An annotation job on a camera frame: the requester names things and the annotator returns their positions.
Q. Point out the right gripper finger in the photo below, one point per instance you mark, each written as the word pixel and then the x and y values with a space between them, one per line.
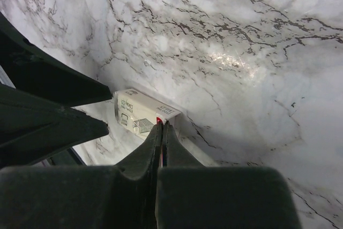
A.
pixel 33 71
pixel 33 129

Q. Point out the staple box sleeve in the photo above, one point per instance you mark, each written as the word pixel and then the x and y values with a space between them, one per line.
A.
pixel 139 113

